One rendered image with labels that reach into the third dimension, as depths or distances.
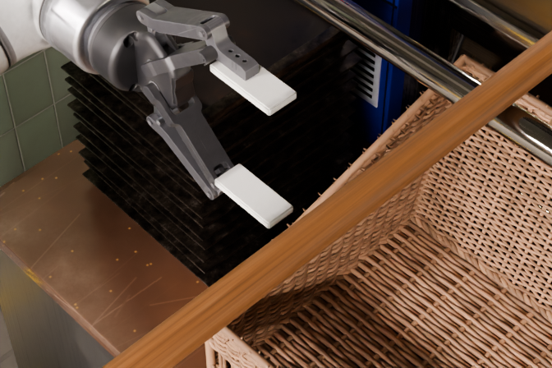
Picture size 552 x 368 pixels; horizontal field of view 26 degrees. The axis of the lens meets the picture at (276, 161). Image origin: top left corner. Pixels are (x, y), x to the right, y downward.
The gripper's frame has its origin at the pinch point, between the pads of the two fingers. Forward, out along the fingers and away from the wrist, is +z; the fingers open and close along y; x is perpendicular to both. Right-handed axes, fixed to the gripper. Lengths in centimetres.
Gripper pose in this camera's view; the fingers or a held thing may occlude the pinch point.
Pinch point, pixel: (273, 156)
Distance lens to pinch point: 97.8
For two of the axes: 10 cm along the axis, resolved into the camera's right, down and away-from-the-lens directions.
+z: 6.9, 5.4, -4.9
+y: -0.1, 6.8, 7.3
